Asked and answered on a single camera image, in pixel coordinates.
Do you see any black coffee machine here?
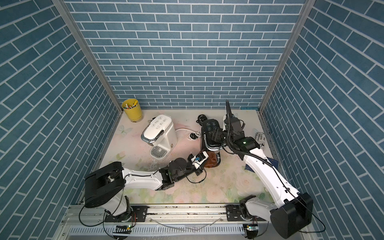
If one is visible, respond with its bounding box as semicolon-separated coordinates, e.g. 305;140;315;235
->
201;119;222;168

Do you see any brown cloth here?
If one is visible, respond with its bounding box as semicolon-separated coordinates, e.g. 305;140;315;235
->
204;151;220;168

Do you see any white coffee machine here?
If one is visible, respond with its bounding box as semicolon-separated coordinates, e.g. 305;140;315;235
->
141;114;178;160

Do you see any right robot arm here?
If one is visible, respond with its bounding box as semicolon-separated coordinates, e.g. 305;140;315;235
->
208;128;314;239

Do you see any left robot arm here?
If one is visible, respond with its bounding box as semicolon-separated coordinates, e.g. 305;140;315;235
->
85;151;209;222

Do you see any blue book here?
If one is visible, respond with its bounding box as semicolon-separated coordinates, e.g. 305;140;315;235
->
245;158;279;173

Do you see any yellow pen cup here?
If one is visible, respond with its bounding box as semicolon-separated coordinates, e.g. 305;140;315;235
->
122;99;143;123

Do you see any white power cable with plug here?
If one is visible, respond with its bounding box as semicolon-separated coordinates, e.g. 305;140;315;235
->
174;128;202;141

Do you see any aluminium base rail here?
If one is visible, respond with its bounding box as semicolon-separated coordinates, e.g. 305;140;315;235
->
53;204;281;240

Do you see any right metal corner post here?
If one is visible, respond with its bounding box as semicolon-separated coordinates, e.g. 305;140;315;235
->
259;0;316;113

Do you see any metal corner post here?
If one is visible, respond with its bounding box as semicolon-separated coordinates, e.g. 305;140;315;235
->
52;0;123;112
259;0;316;113

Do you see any left metal corner post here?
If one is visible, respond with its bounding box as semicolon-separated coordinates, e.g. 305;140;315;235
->
52;0;123;112

